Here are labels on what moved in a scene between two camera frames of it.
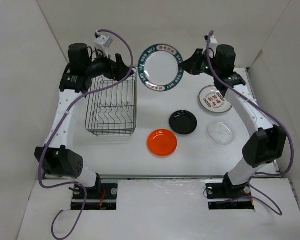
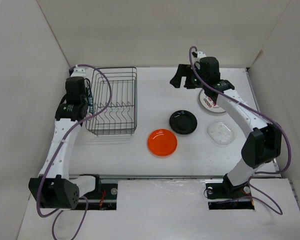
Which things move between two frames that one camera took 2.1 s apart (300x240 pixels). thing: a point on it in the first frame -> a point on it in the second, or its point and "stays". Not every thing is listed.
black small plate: [183, 122] stays
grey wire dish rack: [112, 105] stays
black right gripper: [191, 64] -> [182, 71]
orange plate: [162, 143] stays
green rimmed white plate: [158, 67] -> [90, 98]
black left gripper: [116, 70] -> [86, 97]
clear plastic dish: [222, 133] stays
